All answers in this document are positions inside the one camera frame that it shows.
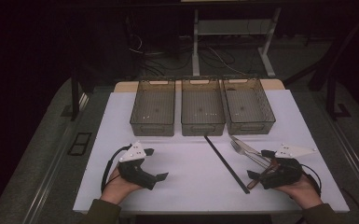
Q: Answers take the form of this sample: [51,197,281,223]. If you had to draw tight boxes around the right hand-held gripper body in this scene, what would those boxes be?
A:
[259,143,318,190]

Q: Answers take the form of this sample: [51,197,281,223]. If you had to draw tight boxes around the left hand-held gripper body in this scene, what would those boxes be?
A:
[117,141,159,191]

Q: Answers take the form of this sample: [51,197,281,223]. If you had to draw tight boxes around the silver fork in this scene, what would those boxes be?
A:
[229,140,270,170]

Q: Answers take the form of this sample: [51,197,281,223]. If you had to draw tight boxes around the black chopstick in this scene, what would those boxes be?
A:
[203,135,251,195]

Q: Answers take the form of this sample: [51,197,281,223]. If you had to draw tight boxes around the smoky clear plastic bin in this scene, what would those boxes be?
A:
[129,78,176,137]
[222,77,277,136]
[180,77,227,137]

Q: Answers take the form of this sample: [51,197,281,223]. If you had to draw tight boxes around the person's left hand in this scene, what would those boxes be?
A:
[100,166,145,206]

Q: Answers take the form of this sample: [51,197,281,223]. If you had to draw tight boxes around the black metal stand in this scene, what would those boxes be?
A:
[325,74,352,121]

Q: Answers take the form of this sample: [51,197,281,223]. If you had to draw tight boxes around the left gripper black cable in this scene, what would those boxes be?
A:
[100,144,133,194]

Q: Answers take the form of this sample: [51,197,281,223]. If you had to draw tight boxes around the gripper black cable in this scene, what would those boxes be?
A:
[100,144,133,194]
[300,163,323,197]

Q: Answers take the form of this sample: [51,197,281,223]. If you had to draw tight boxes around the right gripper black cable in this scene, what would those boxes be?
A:
[300,163,323,197]

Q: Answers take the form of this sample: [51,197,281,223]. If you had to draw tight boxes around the tangle of floor cables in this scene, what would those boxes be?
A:
[126,33,247,77]

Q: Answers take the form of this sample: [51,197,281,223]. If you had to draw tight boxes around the white metal desk frame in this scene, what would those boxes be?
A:
[191,7,283,78]

